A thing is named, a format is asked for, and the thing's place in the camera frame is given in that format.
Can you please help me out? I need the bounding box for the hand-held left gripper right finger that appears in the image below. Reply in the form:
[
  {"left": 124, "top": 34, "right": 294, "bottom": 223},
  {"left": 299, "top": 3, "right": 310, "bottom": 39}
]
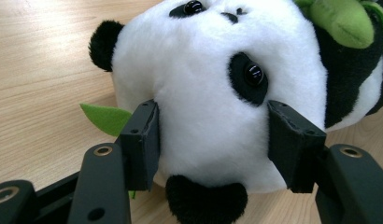
[{"left": 266, "top": 99, "right": 328, "bottom": 194}]

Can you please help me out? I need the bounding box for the black and white panda plush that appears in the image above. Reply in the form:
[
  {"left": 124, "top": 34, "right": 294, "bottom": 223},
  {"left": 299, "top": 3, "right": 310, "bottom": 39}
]
[{"left": 79, "top": 0, "right": 383, "bottom": 224}]

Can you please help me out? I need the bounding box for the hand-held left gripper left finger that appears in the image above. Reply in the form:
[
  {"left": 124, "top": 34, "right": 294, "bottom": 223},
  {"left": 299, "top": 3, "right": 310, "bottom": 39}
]
[{"left": 118, "top": 99, "right": 162, "bottom": 192}]

